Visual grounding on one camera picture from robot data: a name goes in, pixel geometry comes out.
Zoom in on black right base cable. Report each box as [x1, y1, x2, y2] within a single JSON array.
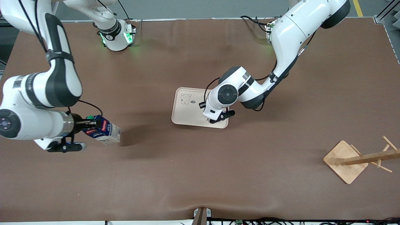
[[117, 0, 138, 23]]

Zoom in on cream rectangular tray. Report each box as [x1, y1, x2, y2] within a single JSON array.
[[171, 87, 230, 129]]

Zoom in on wooden mug stand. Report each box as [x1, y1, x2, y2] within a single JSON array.
[[322, 135, 400, 185]]

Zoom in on aluminium frame profile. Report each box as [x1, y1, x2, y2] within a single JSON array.
[[375, 0, 400, 24]]

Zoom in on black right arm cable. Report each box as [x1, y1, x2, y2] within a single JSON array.
[[19, 0, 103, 117]]

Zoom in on black left base cables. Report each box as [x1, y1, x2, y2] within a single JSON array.
[[240, 15, 275, 33]]

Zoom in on blue milk carton green cap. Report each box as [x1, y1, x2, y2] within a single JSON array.
[[83, 115, 122, 146]]

